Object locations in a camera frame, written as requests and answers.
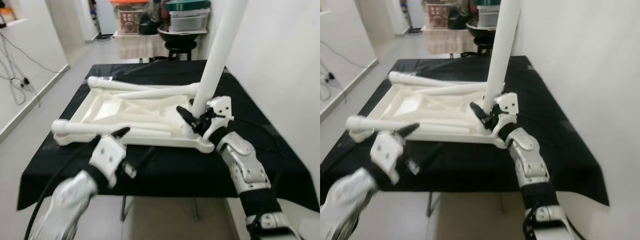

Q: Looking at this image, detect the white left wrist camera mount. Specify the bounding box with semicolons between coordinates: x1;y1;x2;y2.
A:
89;134;127;188
370;131;407;185

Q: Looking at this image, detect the black tablecloth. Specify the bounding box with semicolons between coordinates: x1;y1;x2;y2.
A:
320;55;610;207
16;60;321;211

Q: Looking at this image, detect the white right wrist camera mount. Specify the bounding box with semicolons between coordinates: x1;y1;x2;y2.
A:
205;96;235;132
492;92;519;137

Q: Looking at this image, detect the black bag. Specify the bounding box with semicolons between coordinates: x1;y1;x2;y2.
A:
447;0;476;30
140;0;171;36

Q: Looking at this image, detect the orange-lidded storage box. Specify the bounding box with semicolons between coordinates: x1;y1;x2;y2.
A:
111;0;151;35
425;0;463;30

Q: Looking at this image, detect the black round stool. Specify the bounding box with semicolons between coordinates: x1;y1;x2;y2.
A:
164;40;197;62
472;36;496;57

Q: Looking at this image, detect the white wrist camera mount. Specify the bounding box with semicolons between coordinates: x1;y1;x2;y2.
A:
205;96;235;132
370;131;407;185
492;92;519;137
89;134;127;188

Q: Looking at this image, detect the black wall cable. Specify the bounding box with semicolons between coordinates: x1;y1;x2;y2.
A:
320;70;346;101
320;40;378;71
0;32;71;76
0;47;36;106

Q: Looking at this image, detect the clear plastic storage box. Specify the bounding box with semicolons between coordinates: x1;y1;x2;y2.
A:
169;9;210;33
477;5;501;28

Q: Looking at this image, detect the white cabinet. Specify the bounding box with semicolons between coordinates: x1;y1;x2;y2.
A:
95;0;118;35
406;0;426;28

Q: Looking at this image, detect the beige cloth covered table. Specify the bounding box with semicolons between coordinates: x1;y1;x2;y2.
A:
422;26;476;56
114;31;168;61

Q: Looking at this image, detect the white plastic table top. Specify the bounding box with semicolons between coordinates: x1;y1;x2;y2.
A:
51;76;217;154
347;71;508;150

